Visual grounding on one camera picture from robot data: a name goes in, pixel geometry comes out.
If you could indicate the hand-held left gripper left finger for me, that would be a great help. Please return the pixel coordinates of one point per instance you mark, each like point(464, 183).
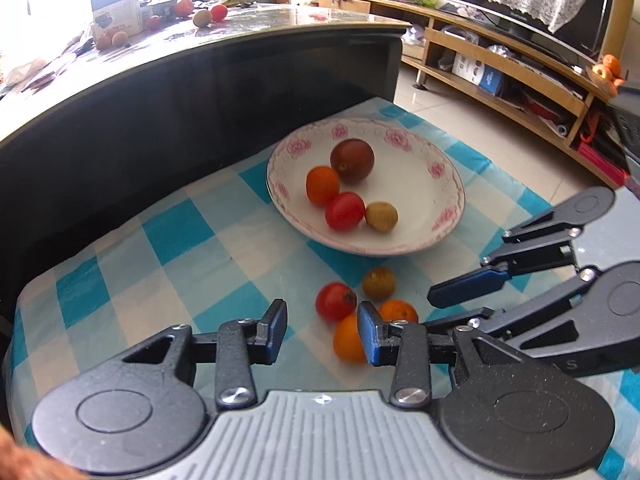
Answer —
point(276, 332)

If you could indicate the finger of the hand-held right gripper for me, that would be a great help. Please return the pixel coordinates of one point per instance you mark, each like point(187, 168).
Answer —
point(530, 310)
point(467, 287)

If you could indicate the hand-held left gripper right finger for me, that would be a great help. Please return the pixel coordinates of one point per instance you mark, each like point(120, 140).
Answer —
point(367, 335)

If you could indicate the small orange kumquat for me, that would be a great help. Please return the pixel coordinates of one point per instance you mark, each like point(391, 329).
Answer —
point(397, 310)
point(102, 42)
point(322, 185)
point(120, 38)
point(349, 342)

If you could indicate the red cherry tomato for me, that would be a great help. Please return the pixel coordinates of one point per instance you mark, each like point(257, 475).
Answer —
point(183, 6)
point(153, 22)
point(218, 12)
point(335, 302)
point(345, 211)

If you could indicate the small brownish green fruit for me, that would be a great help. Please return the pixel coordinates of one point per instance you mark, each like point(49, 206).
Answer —
point(202, 17)
point(381, 216)
point(379, 282)

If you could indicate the white floral plate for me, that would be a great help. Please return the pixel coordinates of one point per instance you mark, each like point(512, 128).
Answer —
point(410, 200)

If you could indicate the person's left forearm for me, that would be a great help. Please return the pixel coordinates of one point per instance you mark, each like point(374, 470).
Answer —
point(25, 465)

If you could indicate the blue checked tablecloth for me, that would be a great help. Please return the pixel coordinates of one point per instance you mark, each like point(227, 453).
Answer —
point(165, 260)

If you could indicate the dark red plum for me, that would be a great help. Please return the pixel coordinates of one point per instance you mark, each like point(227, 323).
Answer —
point(352, 161)

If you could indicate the dark ribbed box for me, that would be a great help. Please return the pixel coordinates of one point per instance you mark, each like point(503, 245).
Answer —
point(627, 115)

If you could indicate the white and blue carton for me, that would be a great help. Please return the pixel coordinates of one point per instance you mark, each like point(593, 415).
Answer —
point(477, 72)

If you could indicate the wooden television stand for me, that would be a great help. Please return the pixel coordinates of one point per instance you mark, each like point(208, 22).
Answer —
point(505, 55)

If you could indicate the black television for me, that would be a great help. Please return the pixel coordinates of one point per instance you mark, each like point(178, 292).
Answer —
point(590, 15)

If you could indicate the white cardboard box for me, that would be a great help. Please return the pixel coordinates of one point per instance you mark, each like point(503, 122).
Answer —
point(116, 7)

